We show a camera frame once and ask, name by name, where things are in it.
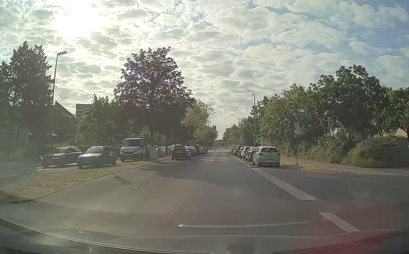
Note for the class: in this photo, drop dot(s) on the row of green trees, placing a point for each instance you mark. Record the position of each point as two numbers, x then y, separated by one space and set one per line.
331 105
197 123

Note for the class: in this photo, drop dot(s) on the dark red car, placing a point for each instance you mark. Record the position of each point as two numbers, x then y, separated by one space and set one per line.
180 152

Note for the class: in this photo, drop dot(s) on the white street cabinet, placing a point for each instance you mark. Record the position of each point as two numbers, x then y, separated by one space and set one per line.
154 152

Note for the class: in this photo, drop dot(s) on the grey pavement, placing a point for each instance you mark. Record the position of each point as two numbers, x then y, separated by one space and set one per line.
345 168

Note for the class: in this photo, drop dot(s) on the road markings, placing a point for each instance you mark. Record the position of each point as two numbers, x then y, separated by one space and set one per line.
289 188

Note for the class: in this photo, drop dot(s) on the grey block building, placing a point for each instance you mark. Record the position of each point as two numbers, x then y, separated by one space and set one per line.
81 110

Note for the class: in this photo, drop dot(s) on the blue parking sign on post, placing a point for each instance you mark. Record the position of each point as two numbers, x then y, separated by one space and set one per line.
296 127

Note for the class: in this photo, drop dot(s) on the building with pitched roof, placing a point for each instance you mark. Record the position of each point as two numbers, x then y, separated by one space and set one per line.
63 111

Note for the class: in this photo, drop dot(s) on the car's own bonnet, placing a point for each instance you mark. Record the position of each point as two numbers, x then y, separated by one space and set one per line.
204 243

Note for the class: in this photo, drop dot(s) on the dry grass traffic island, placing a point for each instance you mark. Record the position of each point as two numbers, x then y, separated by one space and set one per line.
63 181

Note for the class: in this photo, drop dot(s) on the large dark-leaved tree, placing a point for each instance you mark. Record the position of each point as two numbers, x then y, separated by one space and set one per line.
153 91

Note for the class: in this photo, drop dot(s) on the pale green small car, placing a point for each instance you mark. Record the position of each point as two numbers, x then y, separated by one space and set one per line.
266 156

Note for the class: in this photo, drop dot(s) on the tall dark tree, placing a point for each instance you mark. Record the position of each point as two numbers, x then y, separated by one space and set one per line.
21 84

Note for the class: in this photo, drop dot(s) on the green bushes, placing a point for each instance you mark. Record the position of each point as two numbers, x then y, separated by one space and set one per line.
352 151

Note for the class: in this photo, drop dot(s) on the grey side parking lane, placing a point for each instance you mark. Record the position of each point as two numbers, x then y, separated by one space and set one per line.
17 173

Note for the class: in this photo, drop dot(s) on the white van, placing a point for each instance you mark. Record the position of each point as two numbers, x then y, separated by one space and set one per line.
133 148

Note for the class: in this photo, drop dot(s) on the grey asphalt road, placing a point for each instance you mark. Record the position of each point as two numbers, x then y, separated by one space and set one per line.
211 183

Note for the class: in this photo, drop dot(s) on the grass verge strip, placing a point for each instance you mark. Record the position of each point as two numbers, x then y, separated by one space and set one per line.
308 165

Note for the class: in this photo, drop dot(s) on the row of parked cars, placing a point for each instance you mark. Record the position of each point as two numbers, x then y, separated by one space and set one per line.
193 150
244 151

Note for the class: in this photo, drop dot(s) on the tall street lamp post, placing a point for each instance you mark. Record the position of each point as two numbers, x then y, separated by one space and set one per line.
54 81
254 120

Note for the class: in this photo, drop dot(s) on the dark parked car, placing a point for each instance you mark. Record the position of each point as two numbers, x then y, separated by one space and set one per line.
97 156
61 156

